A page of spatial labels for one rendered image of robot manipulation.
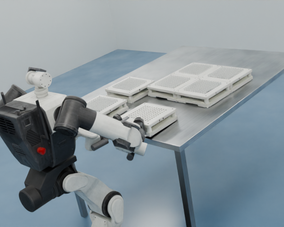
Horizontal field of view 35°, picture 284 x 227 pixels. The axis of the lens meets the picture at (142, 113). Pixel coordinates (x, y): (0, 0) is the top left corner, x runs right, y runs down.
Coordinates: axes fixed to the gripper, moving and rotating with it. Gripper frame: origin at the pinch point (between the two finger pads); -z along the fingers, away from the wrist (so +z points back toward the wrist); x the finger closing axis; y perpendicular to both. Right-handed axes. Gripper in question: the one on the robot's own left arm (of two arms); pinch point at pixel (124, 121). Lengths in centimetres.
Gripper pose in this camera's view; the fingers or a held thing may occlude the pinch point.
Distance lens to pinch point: 254.3
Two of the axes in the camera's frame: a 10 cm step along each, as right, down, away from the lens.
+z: -7.5, 4.0, -5.4
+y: 6.4, 2.1, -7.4
